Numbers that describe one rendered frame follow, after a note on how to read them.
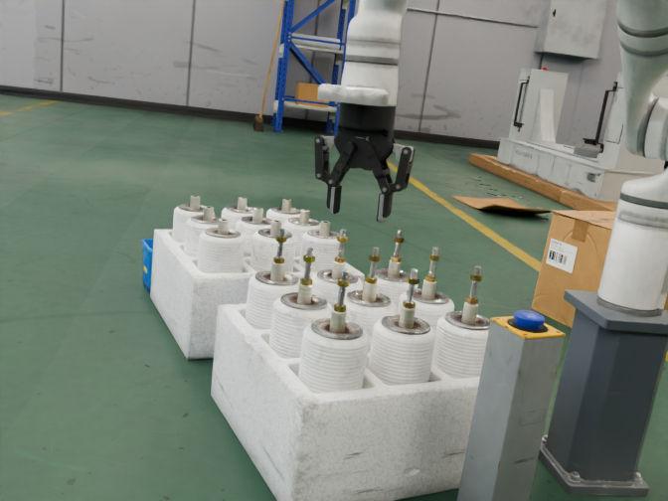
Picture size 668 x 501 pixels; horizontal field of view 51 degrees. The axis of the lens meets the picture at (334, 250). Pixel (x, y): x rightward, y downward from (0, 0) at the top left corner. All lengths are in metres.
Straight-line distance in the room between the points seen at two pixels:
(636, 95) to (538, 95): 4.47
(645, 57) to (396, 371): 0.55
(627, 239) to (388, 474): 0.51
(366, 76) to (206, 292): 0.68
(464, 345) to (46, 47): 6.66
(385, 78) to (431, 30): 6.64
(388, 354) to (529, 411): 0.22
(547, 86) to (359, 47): 4.70
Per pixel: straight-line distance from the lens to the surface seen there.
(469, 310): 1.13
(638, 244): 1.17
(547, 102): 5.54
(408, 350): 1.04
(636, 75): 1.06
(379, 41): 0.92
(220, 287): 1.45
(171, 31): 7.30
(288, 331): 1.09
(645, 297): 1.19
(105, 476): 1.13
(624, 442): 1.26
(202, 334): 1.47
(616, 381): 1.20
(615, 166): 4.28
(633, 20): 0.99
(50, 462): 1.17
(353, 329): 1.02
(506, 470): 1.02
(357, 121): 0.92
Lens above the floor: 0.61
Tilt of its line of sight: 14 degrees down
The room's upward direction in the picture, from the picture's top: 7 degrees clockwise
